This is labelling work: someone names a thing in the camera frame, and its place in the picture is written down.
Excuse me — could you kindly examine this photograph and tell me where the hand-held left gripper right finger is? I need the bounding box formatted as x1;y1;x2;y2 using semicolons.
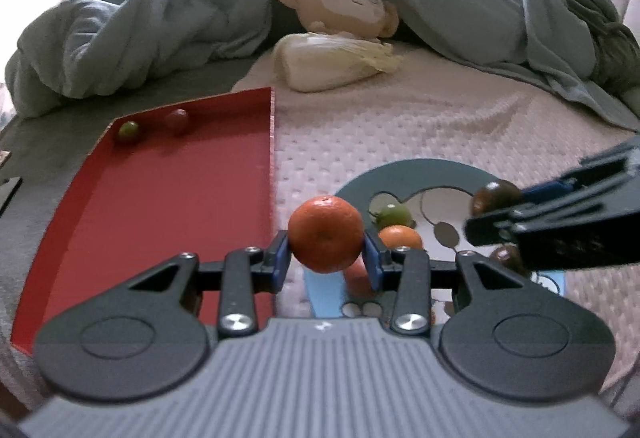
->
363;229;540;336

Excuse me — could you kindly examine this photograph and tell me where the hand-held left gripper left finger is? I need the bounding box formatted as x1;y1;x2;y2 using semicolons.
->
129;231;292;339

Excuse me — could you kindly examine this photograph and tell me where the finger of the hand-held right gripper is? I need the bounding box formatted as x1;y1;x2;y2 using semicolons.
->
519;139;640;211
464;197;640;272

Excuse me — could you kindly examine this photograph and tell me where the orange mandarin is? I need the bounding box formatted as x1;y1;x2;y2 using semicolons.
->
378;225;424;251
288;195;366;275
344;259;375;297

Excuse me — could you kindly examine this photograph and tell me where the dark purple tomato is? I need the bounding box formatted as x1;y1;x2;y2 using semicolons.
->
470;180;522;218
491;243;527;276

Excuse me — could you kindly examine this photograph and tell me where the blue cartoon plate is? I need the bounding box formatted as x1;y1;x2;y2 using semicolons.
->
302;158;566;319

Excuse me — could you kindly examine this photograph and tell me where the red tray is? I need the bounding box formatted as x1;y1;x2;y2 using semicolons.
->
10;87;278;355

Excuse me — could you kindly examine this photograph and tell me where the pink textured bed cover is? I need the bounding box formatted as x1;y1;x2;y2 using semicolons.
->
235;38;640;399

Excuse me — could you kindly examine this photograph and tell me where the dark green blanket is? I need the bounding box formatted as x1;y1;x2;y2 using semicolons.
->
560;0;640;94

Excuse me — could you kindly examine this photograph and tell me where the red tomato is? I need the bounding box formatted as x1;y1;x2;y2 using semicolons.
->
164;109;190;135

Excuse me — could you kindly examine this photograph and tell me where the napa cabbage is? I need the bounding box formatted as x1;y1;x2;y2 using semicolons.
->
272;31;406;93

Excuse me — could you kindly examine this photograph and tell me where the blue-grey blanket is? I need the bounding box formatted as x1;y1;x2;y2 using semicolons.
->
5;0;640;134

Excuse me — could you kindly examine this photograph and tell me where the black flat object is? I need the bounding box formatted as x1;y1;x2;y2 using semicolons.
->
0;175;23;220

